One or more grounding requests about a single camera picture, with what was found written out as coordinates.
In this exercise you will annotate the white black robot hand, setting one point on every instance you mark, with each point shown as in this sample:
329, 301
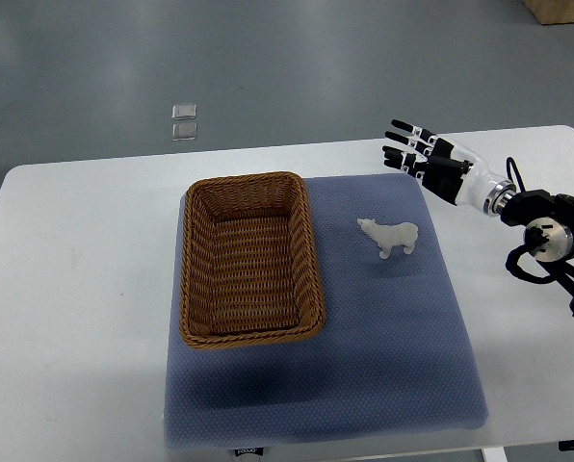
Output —
449, 170

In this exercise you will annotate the white bear figurine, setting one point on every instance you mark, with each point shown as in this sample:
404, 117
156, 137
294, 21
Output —
387, 237

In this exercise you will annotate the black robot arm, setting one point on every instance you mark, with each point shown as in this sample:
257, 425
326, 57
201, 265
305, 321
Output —
547, 250

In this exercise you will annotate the brown wicker basket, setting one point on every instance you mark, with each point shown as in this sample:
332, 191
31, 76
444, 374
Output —
249, 266

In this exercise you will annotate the wooden box corner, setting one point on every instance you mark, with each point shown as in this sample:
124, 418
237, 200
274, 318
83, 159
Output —
551, 12

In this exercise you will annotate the blue quilted mat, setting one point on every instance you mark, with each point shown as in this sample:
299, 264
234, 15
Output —
393, 357

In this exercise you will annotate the upper silver floor plate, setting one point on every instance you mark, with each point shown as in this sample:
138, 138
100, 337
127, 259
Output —
183, 111

